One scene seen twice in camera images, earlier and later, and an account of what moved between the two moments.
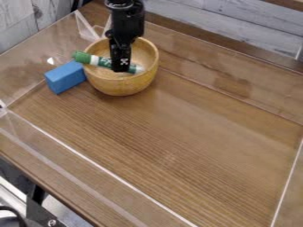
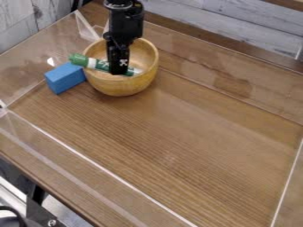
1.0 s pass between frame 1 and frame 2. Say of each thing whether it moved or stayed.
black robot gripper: stayed
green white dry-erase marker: moved
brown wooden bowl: stayed
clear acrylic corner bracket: stayed
